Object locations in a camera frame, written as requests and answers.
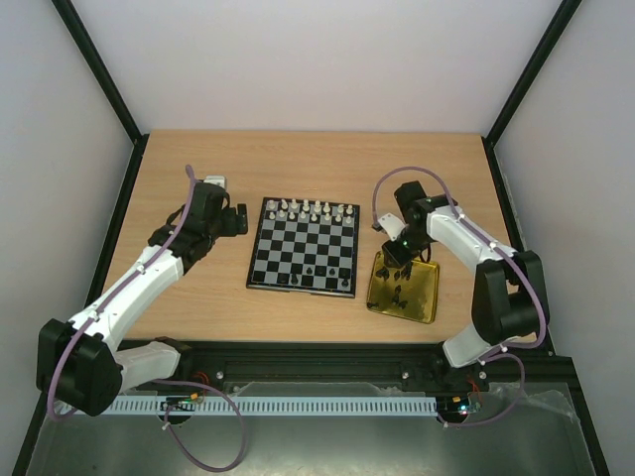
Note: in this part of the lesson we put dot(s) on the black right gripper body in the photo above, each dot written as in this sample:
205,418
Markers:
394,254

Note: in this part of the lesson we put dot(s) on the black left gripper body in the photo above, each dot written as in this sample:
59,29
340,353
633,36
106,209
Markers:
230,230

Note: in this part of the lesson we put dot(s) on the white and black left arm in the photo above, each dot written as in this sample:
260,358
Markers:
80,361

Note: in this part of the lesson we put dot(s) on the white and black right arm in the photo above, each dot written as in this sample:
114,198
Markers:
509,304

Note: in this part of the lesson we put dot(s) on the black chess pieces in tray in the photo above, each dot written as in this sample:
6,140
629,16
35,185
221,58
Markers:
388,288

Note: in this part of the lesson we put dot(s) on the white chess piece row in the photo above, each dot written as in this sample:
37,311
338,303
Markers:
305,210

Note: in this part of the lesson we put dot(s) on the gold rectangular tray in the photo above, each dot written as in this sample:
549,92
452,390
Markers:
409,293

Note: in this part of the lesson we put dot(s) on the black and grey chessboard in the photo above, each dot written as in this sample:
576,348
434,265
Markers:
283,248

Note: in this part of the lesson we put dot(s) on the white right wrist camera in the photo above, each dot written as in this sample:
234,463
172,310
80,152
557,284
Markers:
391,225

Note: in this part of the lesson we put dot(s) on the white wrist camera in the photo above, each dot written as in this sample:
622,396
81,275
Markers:
391,225
217,180

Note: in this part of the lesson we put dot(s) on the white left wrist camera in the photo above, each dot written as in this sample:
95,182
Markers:
217,180

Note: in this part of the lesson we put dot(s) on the slotted grey cable duct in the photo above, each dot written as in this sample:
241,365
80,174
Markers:
276,406

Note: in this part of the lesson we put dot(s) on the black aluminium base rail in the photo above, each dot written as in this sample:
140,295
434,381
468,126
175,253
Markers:
409,367

